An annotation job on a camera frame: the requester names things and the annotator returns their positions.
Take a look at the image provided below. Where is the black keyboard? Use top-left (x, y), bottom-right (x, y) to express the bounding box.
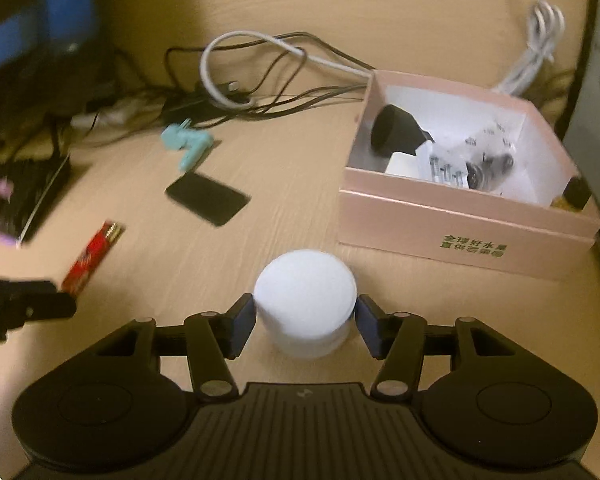
top-left (0, 152), bottom-right (73, 246)

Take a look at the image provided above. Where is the amber liquid bottle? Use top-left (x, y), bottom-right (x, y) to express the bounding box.
top-left (550, 176), bottom-right (592, 211)

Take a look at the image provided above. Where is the red lighter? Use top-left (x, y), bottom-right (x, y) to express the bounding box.
top-left (60, 220), bottom-right (127, 297)

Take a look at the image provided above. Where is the computer monitor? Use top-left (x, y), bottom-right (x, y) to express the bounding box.
top-left (0, 0), bottom-right (106, 111)

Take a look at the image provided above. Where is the white round jar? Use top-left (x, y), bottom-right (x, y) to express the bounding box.
top-left (254, 248), bottom-right (358, 359)

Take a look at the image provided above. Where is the teal plastic tool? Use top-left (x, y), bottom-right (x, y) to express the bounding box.
top-left (161, 119), bottom-right (216, 173)

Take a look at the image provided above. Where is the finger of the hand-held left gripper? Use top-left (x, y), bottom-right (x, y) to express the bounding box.
top-left (0, 275), bottom-right (78, 346)

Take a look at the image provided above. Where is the black smartphone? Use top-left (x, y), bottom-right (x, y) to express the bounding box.
top-left (165, 171), bottom-right (252, 227)

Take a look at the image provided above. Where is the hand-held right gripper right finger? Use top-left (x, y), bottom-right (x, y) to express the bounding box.
top-left (355, 294), bottom-right (511, 398)

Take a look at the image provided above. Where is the clear bag of screws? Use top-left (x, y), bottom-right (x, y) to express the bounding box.
top-left (425, 120), bottom-right (518, 196)

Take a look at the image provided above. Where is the black cable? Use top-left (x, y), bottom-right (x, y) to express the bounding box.
top-left (165, 32), bottom-right (376, 126)

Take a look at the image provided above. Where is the white looped cable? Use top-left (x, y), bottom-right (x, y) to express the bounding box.
top-left (200, 31), bottom-right (376, 108)

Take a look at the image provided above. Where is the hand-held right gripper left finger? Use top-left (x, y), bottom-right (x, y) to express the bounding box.
top-left (96, 294), bottom-right (257, 402)

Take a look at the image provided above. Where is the white cube charger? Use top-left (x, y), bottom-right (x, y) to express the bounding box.
top-left (385, 142), bottom-right (433, 179)

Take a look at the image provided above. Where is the white coiled cable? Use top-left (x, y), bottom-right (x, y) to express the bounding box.
top-left (490, 0), bottom-right (566, 98)

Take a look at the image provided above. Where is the pink cardboard box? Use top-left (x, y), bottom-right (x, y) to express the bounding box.
top-left (337, 70), bottom-right (600, 282)

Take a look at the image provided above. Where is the black round object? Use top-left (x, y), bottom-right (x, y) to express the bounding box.
top-left (371, 104), bottom-right (437, 159)

